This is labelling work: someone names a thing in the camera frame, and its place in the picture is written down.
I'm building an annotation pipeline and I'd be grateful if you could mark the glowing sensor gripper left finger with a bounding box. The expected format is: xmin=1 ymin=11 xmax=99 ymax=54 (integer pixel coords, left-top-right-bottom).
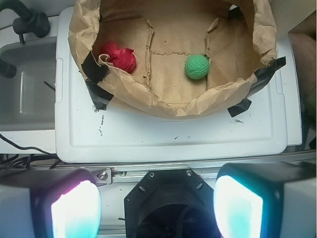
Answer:
xmin=0 ymin=169 xmax=101 ymax=238

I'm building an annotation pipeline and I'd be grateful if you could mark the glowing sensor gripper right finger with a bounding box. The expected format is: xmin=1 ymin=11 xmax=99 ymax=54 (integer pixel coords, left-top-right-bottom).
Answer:
xmin=213 ymin=162 xmax=317 ymax=238

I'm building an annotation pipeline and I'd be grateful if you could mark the green textured ball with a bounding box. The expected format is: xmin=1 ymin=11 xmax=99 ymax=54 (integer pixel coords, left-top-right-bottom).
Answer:
xmin=185 ymin=55 xmax=210 ymax=80

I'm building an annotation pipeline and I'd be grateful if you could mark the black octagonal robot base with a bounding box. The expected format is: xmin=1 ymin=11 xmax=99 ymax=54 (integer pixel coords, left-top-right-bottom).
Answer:
xmin=124 ymin=169 xmax=221 ymax=238

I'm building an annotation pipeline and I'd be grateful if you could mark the red crumpled paper ball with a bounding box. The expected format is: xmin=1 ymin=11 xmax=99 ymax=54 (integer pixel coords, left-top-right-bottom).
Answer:
xmin=100 ymin=41 xmax=136 ymax=73

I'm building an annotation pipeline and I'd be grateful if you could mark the white plastic bin lid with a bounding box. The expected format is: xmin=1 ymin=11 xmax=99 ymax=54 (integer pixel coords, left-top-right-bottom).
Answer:
xmin=55 ymin=7 xmax=288 ymax=163

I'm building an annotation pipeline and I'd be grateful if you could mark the black tape strip lower right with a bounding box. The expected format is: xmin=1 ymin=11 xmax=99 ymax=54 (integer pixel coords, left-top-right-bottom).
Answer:
xmin=227 ymin=98 xmax=252 ymax=118

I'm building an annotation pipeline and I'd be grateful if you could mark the black tape strip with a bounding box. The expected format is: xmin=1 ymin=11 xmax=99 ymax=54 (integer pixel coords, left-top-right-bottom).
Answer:
xmin=81 ymin=51 xmax=113 ymax=110
xmin=227 ymin=98 xmax=252 ymax=118
xmin=246 ymin=57 xmax=286 ymax=98

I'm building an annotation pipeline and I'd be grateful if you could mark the grey plastic tray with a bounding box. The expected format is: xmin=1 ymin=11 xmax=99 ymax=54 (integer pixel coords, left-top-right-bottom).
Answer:
xmin=0 ymin=37 xmax=56 ymax=131

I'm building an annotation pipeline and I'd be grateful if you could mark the black tape strip left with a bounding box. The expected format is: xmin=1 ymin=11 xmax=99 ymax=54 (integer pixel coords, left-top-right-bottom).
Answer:
xmin=81 ymin=51 xmax=113 ymax=110

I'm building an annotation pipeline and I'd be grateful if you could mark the brown paper bag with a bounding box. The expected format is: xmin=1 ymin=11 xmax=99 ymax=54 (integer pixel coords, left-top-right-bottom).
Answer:
xmin=68 ymin=0 xmax=277 ymax=119

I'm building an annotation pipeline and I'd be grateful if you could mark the black clamp knob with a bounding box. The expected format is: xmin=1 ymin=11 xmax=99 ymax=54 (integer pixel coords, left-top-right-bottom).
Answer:
xmin=0 ymin=0 xmax=51 ymax=45

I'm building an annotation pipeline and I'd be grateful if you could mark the black cable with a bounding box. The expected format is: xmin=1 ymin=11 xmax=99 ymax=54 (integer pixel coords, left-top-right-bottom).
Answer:
xmin=0 ymin=133 xmax=57 ymax=156

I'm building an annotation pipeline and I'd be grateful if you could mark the black cylinder handle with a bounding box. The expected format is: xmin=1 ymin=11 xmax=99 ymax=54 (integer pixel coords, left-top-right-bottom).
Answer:
xmin=0 ymin=59 xmax=16 ymax=78

